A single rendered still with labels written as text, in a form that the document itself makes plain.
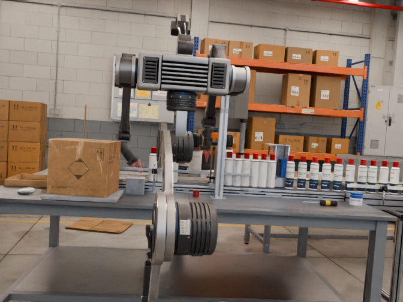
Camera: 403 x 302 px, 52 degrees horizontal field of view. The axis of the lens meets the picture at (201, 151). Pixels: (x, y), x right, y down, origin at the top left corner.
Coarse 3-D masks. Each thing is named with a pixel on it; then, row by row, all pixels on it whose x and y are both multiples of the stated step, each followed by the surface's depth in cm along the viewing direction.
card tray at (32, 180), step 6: (18, 174) 248; (24, 174) 254; (30, 174) 254; (36, 174) 254; (42, 174) 255; (6, 180) 228; (12, 180) 229; (18, 180) 229; (24, 180) 229; (30, 180) 229; (36, 180) 230; (42, 180) 254; (18, 186) 229; (24, 186) 229; (30, 186) 230; (36, 186) 230; (42, 186) 230
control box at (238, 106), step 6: (234, 96) 229; (240, 96) 233; (246, 96) 240; (234, 102) 229; (240, 102) 234; (246, 102) 241; (228, 108) 231; (234, 108) 229; (240, 108) 235; (246, 108) 241; (228, 114) 231; (234, 114) 229; (240, 114) 235; (246, 114) 242
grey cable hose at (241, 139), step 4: (240, 120) 237; (244, 120) 236; (240, 124) 237; (244, 124) 237; (240, 128) 237; (244, 128) 237; (240, 132) 237; (244, 132) 237; (240, 136) 237; (244, 136) 237; (240, 140) 237; (244, 140) 238; (240, 144) 237; (240, 148) 237; (240, 152) 237
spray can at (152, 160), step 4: (152, 148) 244; (156, 148) 245; (152, 152) 244; (156, 152) 245; (152, 156) 243; (156, 156) 244; (152, 160) 244; (156, 160) 244; (152, 164) 244; (156, 164) 245; (148, 172) 246; (148, 176) 245; (152, 176) 244; (156, 176) 246; (148, 180) 245; (152, 180) 244; (156, 180) 246
